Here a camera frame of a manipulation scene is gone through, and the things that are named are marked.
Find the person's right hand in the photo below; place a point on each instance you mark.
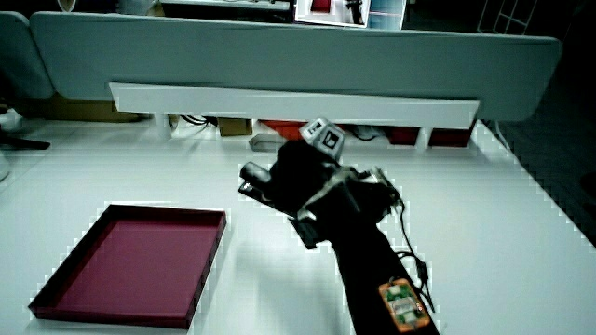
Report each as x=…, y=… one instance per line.
x=298, y=174

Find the black stapler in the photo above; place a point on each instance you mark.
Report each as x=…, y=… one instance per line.
x=255, y=176

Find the grey desk divider panel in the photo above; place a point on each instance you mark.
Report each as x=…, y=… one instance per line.
x=288, y=60
x=21, y=56

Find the white desk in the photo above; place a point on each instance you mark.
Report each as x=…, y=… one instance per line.
x=475, y=223

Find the small grey metal object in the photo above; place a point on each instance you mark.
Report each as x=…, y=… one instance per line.
x=265, y=142

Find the red box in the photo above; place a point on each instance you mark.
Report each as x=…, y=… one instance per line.
x=402, y=135
x=451, y=138
x=284, y=128

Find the white monitor riser shelf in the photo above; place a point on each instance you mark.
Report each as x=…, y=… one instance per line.
x=288, y=104

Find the brown cardboard box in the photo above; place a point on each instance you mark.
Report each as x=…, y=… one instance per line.
x=234, y=126

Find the orange circuit board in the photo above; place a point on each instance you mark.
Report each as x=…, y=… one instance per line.
x=403, y=304

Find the dark red tray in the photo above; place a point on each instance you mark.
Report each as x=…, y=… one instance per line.
x=135, y=263

